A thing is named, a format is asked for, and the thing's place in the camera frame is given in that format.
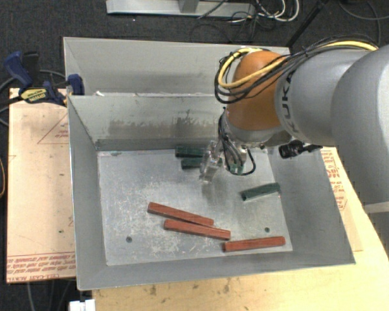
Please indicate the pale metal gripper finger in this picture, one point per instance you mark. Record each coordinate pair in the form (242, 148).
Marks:
(211, 151)
(207, 173)

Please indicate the dark green flat block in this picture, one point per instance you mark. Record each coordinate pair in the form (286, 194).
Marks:
(187, 151)
(260, 191)

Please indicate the red-brown flat block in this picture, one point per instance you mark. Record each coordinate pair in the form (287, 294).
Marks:
(254, 244)
(197, 229)
(181, 214)

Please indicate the grey metal bin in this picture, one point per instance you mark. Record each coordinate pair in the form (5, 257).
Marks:
(149, 186)

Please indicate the brown cardboard board red print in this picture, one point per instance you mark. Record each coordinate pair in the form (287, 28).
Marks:
(39, 173)

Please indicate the black cylinder on white bracket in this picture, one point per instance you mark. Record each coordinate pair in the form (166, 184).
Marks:
(291, 149)

